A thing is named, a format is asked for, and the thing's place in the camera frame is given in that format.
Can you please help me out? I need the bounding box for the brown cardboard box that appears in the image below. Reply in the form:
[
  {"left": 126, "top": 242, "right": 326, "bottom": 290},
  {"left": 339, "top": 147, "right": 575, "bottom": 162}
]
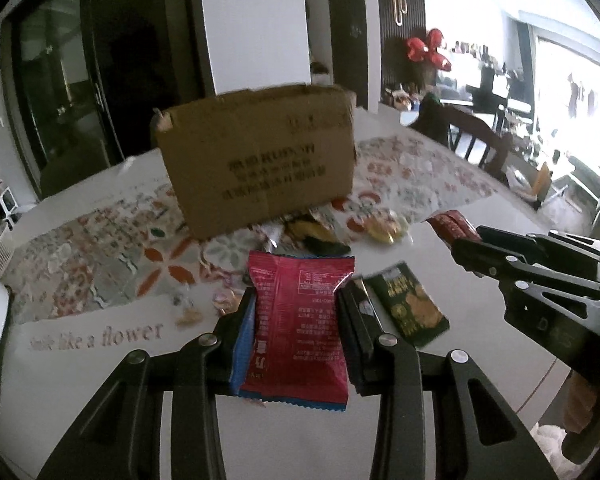
[{"left": 156, "top": 84, "right": 355, "bottom": 240}]

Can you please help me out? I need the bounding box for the dark glass cabinet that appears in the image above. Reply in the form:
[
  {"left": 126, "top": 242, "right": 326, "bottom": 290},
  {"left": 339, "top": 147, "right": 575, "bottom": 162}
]
[{"left": 1, "top": 0, "right": 214, "bottom": 198}]

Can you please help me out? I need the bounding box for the dark wooden chair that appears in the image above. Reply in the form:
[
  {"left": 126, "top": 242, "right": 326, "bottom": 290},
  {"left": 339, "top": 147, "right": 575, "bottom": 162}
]
[{"left": 410, "top": 93, "right": 512, "bottom": 186}]

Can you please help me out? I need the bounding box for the green beef cracker packet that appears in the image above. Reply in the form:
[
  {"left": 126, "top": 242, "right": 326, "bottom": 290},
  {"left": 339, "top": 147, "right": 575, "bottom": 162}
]
[{"left": 363, "top": 261, "right": 450, "bottom": 348}]

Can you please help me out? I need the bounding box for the dark red snack bar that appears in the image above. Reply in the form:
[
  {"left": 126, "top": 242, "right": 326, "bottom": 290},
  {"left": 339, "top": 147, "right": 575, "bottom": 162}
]
[{"left": 426, "top": 209, "right": 481, "bottom": 248}]

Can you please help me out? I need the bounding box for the dark door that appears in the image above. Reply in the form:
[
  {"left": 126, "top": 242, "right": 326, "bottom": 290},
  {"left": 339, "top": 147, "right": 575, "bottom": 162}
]
[{"left": 328, "top": 0, "right": 368, "bottom": 108}]

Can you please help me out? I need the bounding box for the black yellow snack packet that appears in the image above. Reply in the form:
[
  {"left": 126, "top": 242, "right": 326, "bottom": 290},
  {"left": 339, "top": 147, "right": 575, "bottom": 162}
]
[{"left": 285, "top": 214, "right": 351, "bottom": 258}]

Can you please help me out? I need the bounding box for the right hand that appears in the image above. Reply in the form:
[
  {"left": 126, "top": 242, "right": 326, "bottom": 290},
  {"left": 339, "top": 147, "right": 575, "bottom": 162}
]
[{"left": 564, "top": 373, "right": 600, "bottom": 434}]

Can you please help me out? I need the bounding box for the red snack packet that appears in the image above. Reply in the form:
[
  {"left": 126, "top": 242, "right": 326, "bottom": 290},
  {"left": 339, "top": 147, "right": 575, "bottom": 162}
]
[{"left": 237, "top": 252, "right": 355, "bottom": 412}]

